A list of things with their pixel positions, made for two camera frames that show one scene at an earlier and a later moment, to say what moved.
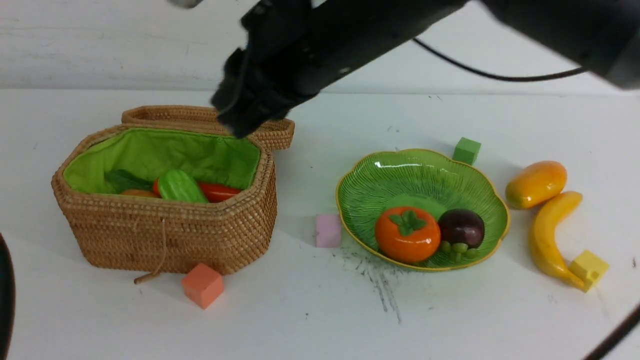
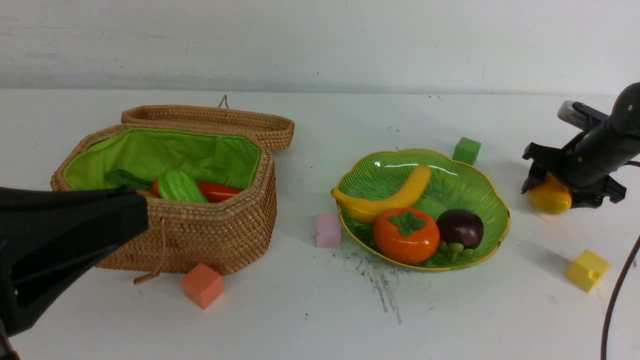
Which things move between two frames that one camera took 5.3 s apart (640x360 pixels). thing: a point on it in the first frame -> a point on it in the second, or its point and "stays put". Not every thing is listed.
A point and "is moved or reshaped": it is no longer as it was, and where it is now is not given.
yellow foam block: [589, 268] stays put
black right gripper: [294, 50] -> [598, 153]
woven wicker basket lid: [274, 135] stays put
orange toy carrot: [213, 192] stays put
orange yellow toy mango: [535, 184] is moved or reshaped
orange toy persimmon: [407, 234] stays put
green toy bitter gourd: [175, 184] stays put
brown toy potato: [138, 192] stays put
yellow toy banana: [542, 236] -> [364, 211]
